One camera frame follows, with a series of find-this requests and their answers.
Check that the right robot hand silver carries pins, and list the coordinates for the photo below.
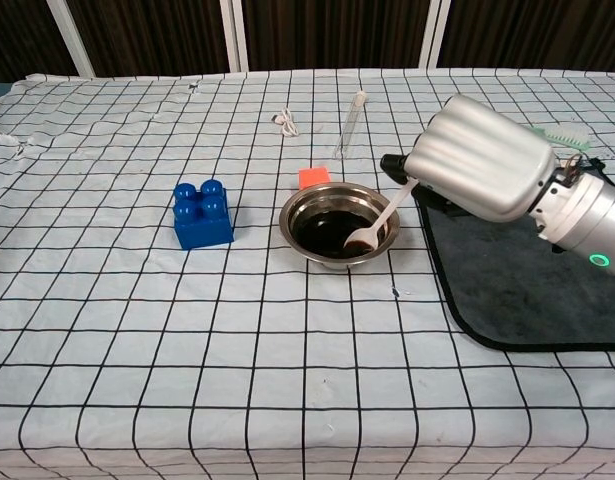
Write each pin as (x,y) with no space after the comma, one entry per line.
(482,160)

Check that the white plastic spoon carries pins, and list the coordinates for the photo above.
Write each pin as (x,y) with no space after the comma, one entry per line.
(367,237)

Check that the metal bowl with dark liquid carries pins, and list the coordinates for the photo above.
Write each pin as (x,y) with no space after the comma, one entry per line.
(322,230)

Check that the green brush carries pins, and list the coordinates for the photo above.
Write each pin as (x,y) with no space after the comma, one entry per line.
(569,136)

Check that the dark grey towel mat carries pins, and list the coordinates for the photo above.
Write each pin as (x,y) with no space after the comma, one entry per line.
(512,280)

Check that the clear plastic tube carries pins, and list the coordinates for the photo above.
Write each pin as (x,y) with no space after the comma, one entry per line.
(348,130)

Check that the orange cube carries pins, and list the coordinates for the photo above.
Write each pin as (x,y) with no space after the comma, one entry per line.
(313,177)

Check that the blue building block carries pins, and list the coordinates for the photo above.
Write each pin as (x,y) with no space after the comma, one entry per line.
(204,230)

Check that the white checkered tablecloth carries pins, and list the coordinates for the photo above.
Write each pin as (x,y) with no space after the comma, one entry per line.
(187,350)

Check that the white frame post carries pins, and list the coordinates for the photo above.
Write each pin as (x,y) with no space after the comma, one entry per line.
(74,45)
(235,35)
(434,35)

